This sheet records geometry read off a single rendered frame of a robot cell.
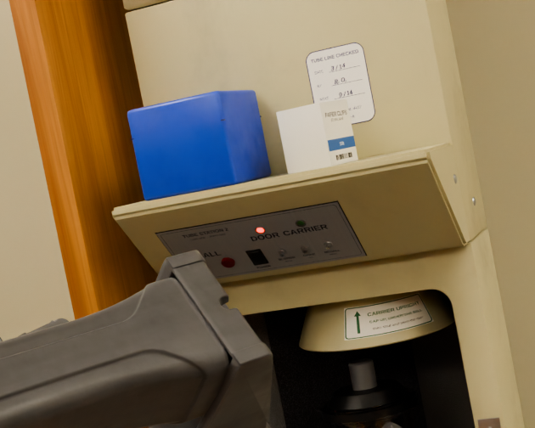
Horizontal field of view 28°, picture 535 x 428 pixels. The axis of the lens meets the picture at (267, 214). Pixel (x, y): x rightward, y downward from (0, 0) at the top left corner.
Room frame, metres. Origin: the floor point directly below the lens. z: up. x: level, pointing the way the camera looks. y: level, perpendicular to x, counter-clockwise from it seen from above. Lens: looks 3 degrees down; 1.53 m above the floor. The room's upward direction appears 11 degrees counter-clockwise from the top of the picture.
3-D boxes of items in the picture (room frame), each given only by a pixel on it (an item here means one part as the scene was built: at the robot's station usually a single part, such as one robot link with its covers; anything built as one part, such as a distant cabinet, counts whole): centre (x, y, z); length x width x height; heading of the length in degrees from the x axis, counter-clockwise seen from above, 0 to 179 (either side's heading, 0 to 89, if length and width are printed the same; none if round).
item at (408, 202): (1.04, -0.02, 1.46); 0.32 x 0.11 x 0.10; 69
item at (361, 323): (1.18, -0.09, 1.34); 0.18 x 0.18 x 0.05
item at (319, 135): (1.02, -0.06, 1.54); 0.05 x 0.05 x 0.06; 54
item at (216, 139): (1.06, 0.05, 1.56); 0.10 x 0.10 x 0.09; 69
